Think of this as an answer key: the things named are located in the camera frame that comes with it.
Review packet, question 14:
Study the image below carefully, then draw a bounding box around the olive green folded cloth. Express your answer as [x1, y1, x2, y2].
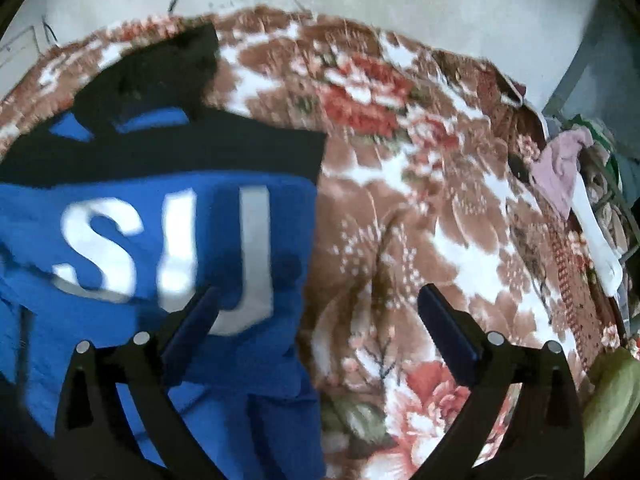
[582, 348, 639, 476]

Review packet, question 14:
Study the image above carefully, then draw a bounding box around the blue and black hooded jacket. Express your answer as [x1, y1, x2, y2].
[1, 24, 326, 479]

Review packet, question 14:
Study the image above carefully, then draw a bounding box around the floral brown red bed blanket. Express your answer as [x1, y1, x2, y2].
[1, 6, 625, 479]

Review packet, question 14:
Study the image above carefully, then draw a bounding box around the pink cloth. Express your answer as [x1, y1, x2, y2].
[529, 127, 593, 220]

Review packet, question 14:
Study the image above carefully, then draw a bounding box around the white wooden headboard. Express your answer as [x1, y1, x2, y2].
[1, 24, 49, 79]

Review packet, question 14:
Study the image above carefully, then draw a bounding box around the white sock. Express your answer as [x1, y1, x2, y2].
[572, 174, 623, 297]

